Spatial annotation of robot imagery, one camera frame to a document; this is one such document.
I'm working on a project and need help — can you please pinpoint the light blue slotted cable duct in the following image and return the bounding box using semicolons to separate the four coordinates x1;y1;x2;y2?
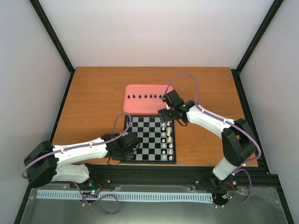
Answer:
36;190;213;203

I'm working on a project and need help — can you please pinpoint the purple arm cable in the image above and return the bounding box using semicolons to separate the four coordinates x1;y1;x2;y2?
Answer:
164;73;262;208
21;113;132;215

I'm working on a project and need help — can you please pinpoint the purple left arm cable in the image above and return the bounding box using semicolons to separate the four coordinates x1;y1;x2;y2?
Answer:
21;113;132;215

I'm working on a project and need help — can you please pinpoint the black and white chessboard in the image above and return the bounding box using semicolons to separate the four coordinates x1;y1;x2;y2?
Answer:
122;115;177;164

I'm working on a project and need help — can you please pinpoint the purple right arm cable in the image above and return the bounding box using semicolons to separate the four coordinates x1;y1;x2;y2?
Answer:
164;73;262;208

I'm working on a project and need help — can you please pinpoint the pink plastic tray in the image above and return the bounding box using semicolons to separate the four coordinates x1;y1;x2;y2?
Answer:
123;84;168;114

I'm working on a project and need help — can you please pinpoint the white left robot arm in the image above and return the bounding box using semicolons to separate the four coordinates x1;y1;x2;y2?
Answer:
22;133;140;188

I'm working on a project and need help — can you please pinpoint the white chess pieces row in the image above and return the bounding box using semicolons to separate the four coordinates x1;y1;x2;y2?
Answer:
160;121;175;162

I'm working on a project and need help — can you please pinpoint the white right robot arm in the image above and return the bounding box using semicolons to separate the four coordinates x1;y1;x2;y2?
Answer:
158;90;261;189

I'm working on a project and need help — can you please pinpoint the black aluminium frame rail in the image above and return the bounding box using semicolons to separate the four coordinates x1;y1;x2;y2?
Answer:
30;163;280;189

